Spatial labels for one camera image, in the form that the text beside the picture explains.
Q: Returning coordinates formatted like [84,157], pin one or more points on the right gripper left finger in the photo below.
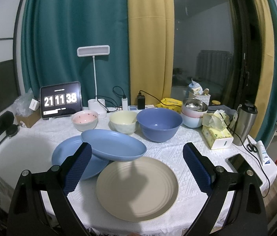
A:
[27,214]

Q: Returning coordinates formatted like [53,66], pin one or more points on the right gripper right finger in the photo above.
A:
[246,214]

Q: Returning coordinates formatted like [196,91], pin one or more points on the pink strawberry bowl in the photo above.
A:
[85,120]

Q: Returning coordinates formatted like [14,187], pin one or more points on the beige round plate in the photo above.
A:
[137,191]

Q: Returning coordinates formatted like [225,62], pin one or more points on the large blue bowl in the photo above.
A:
[159,124]

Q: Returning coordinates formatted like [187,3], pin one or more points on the cream bowl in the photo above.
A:
[124,122]

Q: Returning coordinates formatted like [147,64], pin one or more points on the cardboard box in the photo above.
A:
[29,121]

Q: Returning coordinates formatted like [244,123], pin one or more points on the clear plastic bag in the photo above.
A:
[21,104]

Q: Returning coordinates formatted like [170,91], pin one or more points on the small white box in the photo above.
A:
[34,105]

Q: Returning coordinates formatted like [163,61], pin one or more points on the black smartphone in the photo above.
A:
[241,166]

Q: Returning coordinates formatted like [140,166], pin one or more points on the white tube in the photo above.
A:
[264,157]

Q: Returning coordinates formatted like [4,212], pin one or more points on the black scissors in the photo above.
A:
[251,147]

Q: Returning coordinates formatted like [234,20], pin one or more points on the tablet showing clock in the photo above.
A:
[60,100]

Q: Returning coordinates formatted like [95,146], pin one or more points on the yellow tissue box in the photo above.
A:
[214,129]

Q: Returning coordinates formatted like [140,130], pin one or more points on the light blue bowl in stack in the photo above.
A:
[191,122]

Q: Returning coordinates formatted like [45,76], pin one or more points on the white desk lamp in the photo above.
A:
[93,51]

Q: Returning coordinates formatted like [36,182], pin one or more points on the pink bowl in stack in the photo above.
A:
[193,113]

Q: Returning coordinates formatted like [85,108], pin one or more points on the steel bowl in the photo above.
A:
[195,105]

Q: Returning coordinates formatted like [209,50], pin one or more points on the white perforated basket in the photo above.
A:
[204,98]

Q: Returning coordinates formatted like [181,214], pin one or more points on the yellow snack bag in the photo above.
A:
[170,103]

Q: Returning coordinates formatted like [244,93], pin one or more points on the white phone charger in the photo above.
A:
[124,104]

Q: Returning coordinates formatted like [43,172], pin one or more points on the teal curtain left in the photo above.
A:
[52,30]

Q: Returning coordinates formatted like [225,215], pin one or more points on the white power strip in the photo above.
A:
[135,108]

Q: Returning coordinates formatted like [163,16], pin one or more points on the black power adapter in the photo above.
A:
[140,101]

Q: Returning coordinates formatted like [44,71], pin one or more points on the yellow curtain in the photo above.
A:
[151,26]

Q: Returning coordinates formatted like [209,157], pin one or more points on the black round mount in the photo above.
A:
[12,130]

